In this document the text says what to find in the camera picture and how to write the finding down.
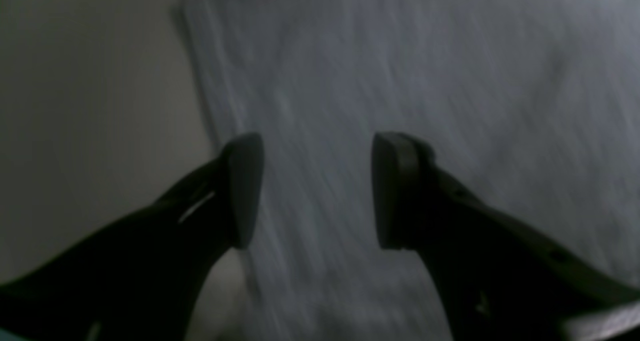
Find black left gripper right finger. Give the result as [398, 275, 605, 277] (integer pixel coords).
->
[371, 132, 640, 341]

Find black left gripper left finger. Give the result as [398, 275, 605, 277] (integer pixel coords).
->
[0, 133, 265, 341]

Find grey T-shirt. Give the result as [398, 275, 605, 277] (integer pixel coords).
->
[172, 0, 640, 341]

